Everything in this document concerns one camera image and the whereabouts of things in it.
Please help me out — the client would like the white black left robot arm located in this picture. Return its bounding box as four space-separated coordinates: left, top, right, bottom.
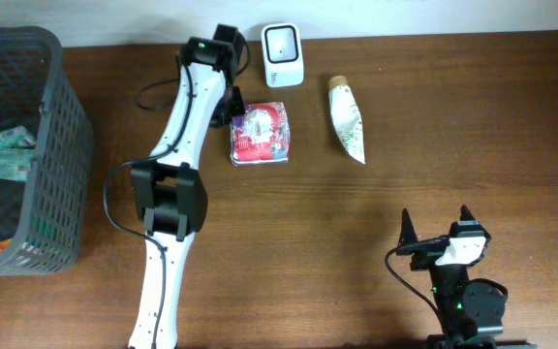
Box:
128 24 249 349

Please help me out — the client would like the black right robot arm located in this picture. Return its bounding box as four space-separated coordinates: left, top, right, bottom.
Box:
385 206 534 349

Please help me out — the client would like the white pouch with cork cap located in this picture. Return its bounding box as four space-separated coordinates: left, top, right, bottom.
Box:
328 76 365 164

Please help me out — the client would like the small green tissue pack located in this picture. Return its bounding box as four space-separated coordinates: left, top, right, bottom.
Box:
0 126 36 148

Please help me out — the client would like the grey plastic mesh basket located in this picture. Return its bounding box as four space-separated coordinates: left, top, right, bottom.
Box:
0 26 93 276

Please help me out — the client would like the red purple tissue pack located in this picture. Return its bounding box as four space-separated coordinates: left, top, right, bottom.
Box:
231 102 291 167

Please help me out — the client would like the teal wet wipes pack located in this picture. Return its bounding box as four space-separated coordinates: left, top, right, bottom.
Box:
0 148 34 182

